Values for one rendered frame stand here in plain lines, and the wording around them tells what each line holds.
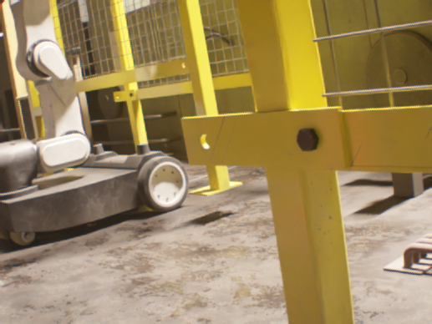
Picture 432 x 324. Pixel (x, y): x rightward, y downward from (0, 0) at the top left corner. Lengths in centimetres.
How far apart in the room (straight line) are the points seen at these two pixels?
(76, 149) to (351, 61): 119
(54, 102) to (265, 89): 177
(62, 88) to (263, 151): 175
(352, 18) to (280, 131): 210
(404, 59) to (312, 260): 192
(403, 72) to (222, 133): 188
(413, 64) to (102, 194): 125
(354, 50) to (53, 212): 138
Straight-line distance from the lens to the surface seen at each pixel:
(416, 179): 195
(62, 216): 214
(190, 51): 198
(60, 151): 224
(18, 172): 220
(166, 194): 226
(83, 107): 394
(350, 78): 267
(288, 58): 55
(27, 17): 229
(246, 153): 59
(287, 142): 55
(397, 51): 247
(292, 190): 57
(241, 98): 315
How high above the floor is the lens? 49
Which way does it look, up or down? 8 degrees down
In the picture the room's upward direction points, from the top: 10 degrees counter-clockwise
